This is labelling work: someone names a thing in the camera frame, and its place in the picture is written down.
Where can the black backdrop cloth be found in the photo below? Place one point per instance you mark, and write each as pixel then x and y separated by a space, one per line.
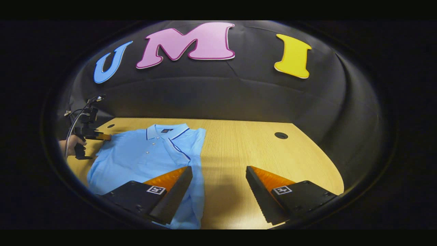
pixel 239 95

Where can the light blue T-shirt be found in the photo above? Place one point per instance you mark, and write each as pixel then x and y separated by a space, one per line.
pixel 143 157

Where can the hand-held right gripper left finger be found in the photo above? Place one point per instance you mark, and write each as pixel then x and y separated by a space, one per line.
pixel 174 201

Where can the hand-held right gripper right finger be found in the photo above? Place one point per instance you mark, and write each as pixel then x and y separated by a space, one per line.
pixel 261 201

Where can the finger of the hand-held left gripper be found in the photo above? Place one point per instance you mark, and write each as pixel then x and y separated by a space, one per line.
pixel 104 136

